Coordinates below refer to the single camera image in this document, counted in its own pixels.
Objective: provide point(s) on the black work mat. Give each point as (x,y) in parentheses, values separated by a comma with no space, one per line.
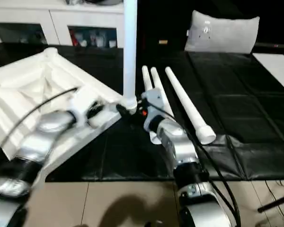
(239,106)

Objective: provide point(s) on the white plastic table leg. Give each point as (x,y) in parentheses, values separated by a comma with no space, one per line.
(187,101)
(130,59)
(157,80)
(146,78)

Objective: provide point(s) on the grey cushion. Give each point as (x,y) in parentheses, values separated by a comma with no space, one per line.
(224,35)

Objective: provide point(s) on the white flat board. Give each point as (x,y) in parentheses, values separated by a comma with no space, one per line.
(277,68)

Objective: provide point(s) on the red bottle behind glass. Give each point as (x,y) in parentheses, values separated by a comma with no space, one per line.
(72,37)

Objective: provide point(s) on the white cup behind glass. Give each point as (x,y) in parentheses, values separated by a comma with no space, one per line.
(111,43)

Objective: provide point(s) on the white plastic table top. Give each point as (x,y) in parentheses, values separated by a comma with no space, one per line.
(26,82)

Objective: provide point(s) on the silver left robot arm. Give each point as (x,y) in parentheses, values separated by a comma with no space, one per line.
(38,142)

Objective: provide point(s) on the black metal frame bar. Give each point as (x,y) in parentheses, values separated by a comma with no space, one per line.
(277,203)

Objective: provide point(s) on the grey helmet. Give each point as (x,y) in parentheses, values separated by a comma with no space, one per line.
(97,1)

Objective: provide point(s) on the white glass-door cabinet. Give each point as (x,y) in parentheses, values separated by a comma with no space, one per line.
(54,16)

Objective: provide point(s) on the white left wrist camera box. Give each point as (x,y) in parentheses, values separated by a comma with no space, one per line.
(80,111)

